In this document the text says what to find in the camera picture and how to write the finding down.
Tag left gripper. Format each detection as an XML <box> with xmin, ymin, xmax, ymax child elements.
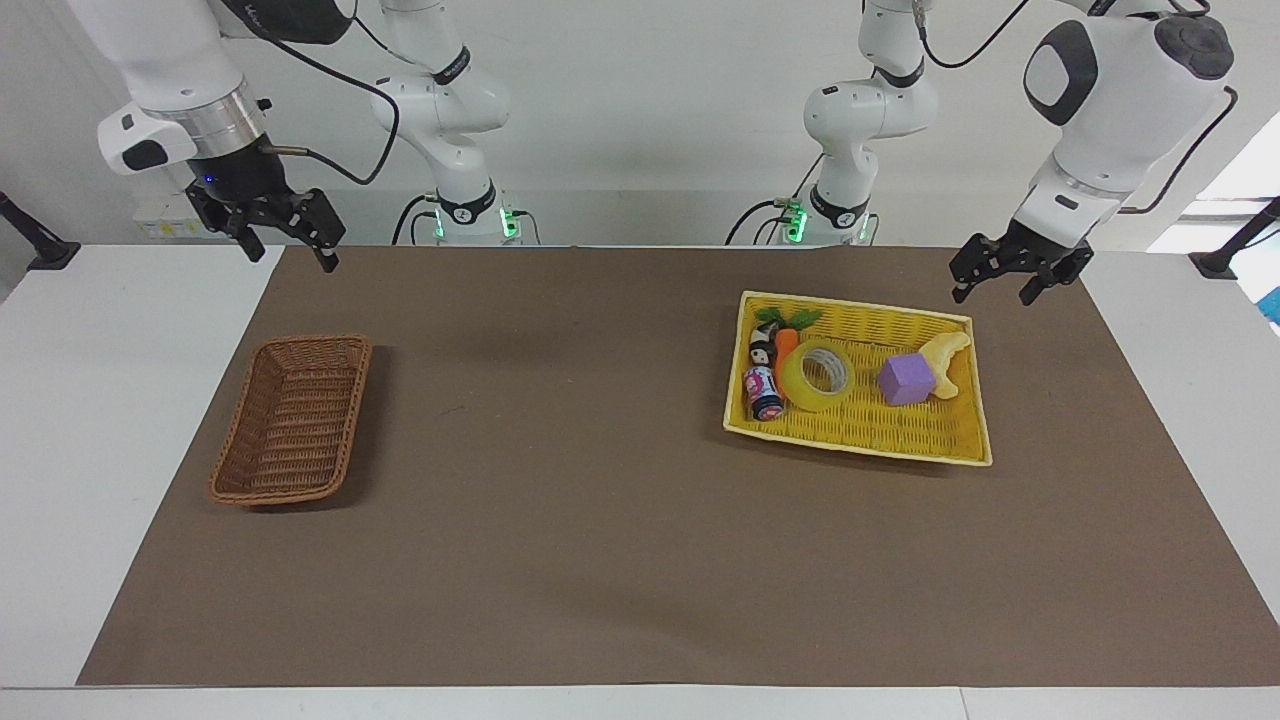
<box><xmin>949</xmin><ymin>218</ymin><xmax>1095</xmax><ymax>307</ymax></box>

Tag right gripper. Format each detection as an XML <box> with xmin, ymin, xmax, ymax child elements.
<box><xmin>186</xmin><ymin>135</ymin><xmax>347</xmax><ymax>274</ymax></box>

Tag brown wicker basket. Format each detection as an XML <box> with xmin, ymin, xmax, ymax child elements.
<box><xmin>208</xmin><ymin>334</ymin><xmax>374</xmax><ymax>507</ymax></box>

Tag yellow woven basket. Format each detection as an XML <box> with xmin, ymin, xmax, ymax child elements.
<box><xmin>723</xmin><ymin>290</ymin><xmax>994</xmax><ymax>468</ymax></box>

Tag yellow tape roll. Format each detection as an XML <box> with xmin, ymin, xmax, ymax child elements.
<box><xmin>780</xmin><ymin>342</ymin><xmax>856</xmax><ymax>412</ymax></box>

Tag white power strip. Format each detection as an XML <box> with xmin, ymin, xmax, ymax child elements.
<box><xmin>133</xmin><ymin>196</ymin><xmax>213</xmax><ymax>242</ymax></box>

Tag yellow toy banana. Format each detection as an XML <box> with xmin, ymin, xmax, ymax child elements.
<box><xmin>917</xmin><ymin>331</ymin><xmax>973</xmax><ymax>401</ymax></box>

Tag purple cube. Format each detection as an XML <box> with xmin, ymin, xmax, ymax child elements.
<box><xmin>878</xmin><ymin>352</ymin><xmax>938</xmax><ymax>407</ymax></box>

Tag black stand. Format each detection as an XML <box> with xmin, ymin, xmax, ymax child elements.
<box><xmin>0</xmin><ymin>191</ymin><xmax>82</xmax><ymax>272</ymax></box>
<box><xmin>1188</xmin><ymin>196</ymin><xmax>1280</xmax><ymax>280</ymax></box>

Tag orange toy carrot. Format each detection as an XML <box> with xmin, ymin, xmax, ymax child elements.
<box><xmin>755</xmin><ymin>307</ymin><xmax>824</xmax><ymax>393</ymax></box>

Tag small pink can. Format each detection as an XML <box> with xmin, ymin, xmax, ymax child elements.
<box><xmin>743</xmin><ymin>366</ymin><xmax>785</xmax><ymax>422</ymax></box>

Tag black cable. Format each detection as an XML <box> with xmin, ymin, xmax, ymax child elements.
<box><xmin>222</xmin><ymin>0</ymin><xmax>401</xmax><ymax>188</ymax></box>
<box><xmin>915</xmin><ymin>0</ymin><xmax>1239</xmax><ymax>215</ymax></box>

